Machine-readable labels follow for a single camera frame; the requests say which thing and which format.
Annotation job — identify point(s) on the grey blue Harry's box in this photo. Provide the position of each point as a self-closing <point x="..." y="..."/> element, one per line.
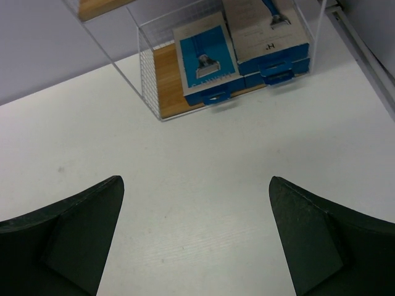
<point x="206" y="61"/>

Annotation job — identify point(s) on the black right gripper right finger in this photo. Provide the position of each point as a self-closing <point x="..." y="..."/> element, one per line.
<point x="331" y="249"/>

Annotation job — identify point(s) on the white wire wooden shelf rack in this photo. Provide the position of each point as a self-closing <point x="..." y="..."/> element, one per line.
<point x="155" y="76"/>

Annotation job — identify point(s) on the Harry's box white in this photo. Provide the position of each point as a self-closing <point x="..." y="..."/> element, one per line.
<point x="266" y="31"/>

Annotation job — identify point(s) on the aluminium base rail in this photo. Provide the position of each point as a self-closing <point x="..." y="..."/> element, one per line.
<point x="377" y="75"/>

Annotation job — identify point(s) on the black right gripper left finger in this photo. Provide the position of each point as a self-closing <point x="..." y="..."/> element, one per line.
<point x="61" y="249"/>

